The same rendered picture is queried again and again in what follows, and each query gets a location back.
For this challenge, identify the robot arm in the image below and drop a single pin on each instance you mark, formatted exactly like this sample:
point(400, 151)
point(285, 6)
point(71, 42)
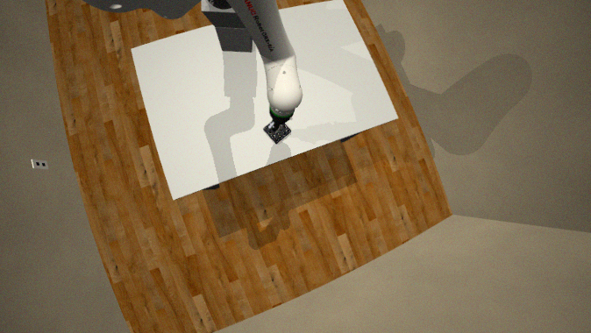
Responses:
point(263, 21)

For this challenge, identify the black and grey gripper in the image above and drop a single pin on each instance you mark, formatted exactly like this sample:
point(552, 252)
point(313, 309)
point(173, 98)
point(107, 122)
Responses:
point(275, 126)

